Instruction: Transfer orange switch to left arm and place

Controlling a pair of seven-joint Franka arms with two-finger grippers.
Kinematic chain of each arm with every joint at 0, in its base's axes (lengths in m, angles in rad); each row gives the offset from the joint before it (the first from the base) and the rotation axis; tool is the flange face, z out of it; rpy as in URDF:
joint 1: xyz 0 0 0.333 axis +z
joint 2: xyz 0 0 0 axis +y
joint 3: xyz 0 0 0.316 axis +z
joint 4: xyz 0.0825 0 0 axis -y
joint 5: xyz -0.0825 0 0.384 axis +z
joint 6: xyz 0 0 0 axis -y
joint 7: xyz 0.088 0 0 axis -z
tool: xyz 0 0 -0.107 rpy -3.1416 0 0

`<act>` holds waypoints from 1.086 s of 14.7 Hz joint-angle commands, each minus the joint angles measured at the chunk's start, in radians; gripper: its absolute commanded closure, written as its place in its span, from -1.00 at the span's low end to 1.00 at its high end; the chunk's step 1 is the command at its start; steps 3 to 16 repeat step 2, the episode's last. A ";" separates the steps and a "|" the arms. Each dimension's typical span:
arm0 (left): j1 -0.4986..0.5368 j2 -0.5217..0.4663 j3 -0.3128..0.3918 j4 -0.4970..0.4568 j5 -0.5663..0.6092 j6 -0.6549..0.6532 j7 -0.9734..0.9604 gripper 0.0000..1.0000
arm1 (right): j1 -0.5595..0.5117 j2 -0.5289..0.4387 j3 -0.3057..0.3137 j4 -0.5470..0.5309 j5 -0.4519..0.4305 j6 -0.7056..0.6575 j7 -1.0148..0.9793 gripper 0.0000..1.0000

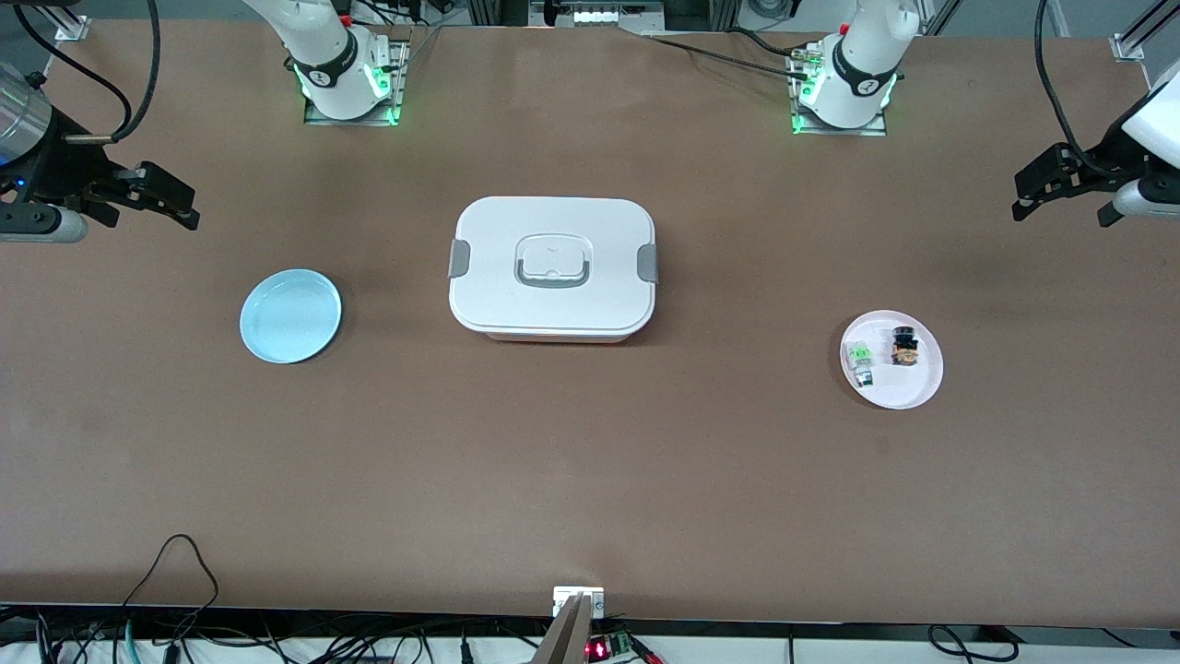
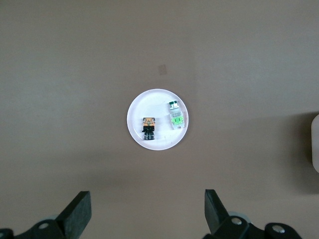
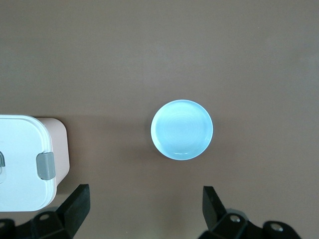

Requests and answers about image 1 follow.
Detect white lunch box grey clips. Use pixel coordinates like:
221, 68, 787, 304
448, 196, 660, 345

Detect light blue round plate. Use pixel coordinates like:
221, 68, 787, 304
240, 268, 343, 365

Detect pink round plate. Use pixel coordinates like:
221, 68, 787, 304
840, 310, 945, 410

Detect circuit board red display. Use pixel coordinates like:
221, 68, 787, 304
584, 630, 639, 661

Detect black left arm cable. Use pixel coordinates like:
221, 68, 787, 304
1034, 0, 1126, 178

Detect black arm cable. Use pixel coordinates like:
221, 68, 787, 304
1034, 0, 1126, 178
14, 0, 163, 145

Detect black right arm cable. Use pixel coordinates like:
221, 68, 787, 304
14, 0, 163, 145

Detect aluminium frame profile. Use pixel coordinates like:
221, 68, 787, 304
1110, 0, 1180, 62
53, 0, 92, 42

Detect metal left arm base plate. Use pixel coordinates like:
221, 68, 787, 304
790, 46, 889, 137

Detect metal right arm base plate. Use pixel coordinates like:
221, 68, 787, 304
304, 32, 412, 127

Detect thin black looped cable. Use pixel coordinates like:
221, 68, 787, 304
118, 533, 220, 642

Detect black braided table cable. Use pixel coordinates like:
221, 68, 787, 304
645, 32, 812, 80

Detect black coiled floor cable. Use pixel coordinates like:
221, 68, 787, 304
926, 624, 1022, 664

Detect small white metal bracket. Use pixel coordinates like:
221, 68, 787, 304
553, 587, 606, 619

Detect grey camera mount bar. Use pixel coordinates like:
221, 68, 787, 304
532, 593, 596, 664

